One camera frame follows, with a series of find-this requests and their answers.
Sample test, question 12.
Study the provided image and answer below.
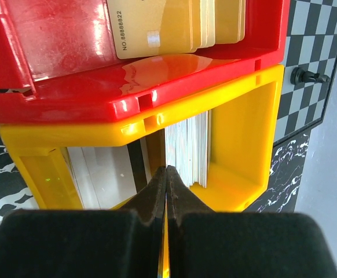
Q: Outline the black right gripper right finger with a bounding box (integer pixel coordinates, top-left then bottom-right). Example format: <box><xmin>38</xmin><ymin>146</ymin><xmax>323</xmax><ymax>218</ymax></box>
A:
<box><xmin>166</xmin><ymin>166</ymin><xmax>337</xmax><ymax>277</ymax></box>

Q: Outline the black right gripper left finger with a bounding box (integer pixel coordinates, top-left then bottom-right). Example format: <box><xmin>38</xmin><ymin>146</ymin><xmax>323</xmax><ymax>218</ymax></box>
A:
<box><xmin>0</xmin><ymin>167</ymin><xmax>167</xmax><ymax>277</ymax></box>

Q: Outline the white card stack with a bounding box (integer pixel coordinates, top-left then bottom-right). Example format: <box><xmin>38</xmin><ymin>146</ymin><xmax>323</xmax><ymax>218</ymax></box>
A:
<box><xmin>67</xmin><ymin>111</ymin><xmax>211</xmax><ymax>209</ymax></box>

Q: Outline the gold card stack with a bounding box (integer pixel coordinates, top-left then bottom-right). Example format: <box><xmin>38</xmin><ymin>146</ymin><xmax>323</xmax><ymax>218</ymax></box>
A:
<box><xmin>107</xmin><ymin>1</ymin><xmax>246</xmax><ymax>59</ymax></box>

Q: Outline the yellow plastic bin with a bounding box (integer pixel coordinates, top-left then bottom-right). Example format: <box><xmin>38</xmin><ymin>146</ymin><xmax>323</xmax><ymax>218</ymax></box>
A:
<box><xmin>0</xmin><ymin>65</ymin><xmax>284</xmax><ymax>211</ymax></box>

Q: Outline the black chess pawn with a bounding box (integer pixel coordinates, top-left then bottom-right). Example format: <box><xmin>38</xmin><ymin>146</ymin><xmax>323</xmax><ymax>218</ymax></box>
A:
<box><xmin>290</xmin><ymin>67</ymin><xmax>331</xmax><ymax>85</ymax></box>

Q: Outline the red plastic bin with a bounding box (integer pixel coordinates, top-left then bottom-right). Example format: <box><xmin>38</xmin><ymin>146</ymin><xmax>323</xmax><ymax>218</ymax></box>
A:
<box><xmin>0</xmin><ymin>1</ymin><xmax>290</xmax><ymax>125</ymax></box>

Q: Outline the black white checkerboard mat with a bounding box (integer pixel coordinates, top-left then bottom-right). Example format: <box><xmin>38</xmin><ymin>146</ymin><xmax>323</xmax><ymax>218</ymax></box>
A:
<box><xmin>274</xmin><ymin>1</ymin><xmax>337</xmax><ymax>145</ymax></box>

